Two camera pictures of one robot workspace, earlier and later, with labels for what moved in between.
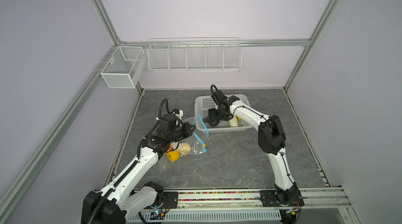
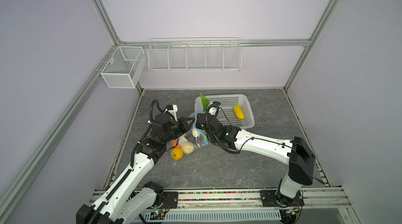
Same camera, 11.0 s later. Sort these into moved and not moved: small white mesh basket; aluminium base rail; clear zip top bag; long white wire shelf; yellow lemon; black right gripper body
Moved: black right gripper body; yellow lemon; clear zip top bag
Not moved: aluminium base rail; small white mesh basket; long white wire shelf
